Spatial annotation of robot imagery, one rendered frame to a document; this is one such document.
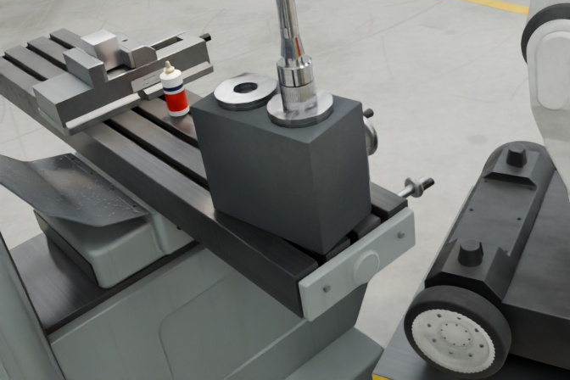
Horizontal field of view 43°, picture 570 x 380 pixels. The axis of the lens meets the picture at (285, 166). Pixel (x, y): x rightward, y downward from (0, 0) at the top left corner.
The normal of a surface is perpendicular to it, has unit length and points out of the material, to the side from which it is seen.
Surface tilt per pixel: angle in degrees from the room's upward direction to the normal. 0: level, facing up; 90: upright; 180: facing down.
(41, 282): 0
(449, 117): 0
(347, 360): 0
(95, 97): 90
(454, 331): 90
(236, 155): 90
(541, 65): 90
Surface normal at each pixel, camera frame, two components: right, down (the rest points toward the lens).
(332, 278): 0.64, 0.35
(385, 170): -0.14, -0.83
